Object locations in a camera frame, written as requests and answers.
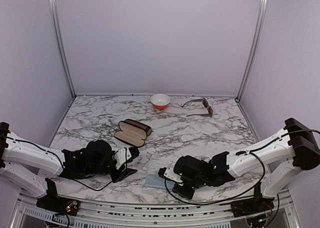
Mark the light blue cleaning cloth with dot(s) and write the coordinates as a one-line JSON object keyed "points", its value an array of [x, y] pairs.
{"points": [[154, 181]]}

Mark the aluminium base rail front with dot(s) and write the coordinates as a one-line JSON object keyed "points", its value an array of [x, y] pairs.
{"points": [[103, 214]]}

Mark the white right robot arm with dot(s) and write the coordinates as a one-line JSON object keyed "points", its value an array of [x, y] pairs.
{"points": [[294, 146]]}

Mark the aluminium frame post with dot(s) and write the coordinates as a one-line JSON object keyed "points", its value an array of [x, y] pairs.
{"points": [[60, 46], [261, 16]]}

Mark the black woven glasses case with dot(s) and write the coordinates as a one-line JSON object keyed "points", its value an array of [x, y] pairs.
{"points": [[130, 134]]}

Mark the aluminium frame post right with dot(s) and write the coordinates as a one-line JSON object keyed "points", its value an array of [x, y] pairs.
{"points": [[261, 16]]}

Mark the brown translucent sunglasses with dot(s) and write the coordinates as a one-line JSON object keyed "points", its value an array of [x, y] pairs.
{"points": [[205, 104]]}

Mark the aluminium frame post left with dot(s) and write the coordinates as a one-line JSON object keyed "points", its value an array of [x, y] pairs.
{"points": [[60, 46]]}

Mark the brown striped glasses case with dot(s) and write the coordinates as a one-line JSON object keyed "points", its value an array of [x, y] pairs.
{"points": [[139, 125]]}

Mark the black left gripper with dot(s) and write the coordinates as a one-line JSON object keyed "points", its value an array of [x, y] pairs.
{"points": [[121, 174]]}

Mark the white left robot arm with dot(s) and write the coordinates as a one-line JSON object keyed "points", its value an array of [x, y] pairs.
{"points": [[96, 159]]}

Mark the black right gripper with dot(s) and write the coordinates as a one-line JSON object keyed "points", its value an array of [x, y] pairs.
{"points": [[187, 194]]}

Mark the white bowl orange outside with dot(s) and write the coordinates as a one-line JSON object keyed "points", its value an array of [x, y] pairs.
{"points": [[160, 101]]}

